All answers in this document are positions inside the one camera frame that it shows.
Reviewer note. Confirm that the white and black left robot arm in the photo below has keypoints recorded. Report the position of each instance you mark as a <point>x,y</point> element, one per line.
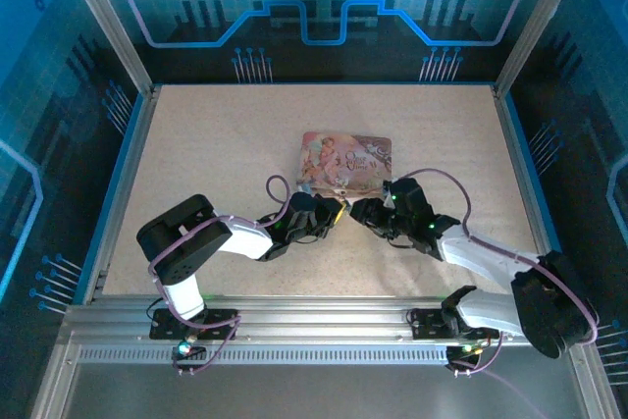
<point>245,240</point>

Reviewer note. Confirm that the aluminium base beam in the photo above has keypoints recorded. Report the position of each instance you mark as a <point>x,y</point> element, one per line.
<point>319,321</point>

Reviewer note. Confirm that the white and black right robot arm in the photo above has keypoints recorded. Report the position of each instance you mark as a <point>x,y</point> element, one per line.
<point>481,254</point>

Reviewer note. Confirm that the aluminium side rail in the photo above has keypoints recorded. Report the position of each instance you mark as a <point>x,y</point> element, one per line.
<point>526,193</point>
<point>122,193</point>

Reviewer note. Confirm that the small LED controller board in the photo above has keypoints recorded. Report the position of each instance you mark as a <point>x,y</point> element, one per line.
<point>185,348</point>
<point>466,349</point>

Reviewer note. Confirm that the pink illustrated tin box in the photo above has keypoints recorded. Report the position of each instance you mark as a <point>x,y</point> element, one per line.
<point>343,159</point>

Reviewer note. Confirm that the aluminium frame post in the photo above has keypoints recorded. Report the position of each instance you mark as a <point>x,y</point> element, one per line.
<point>539,21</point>
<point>109,21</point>

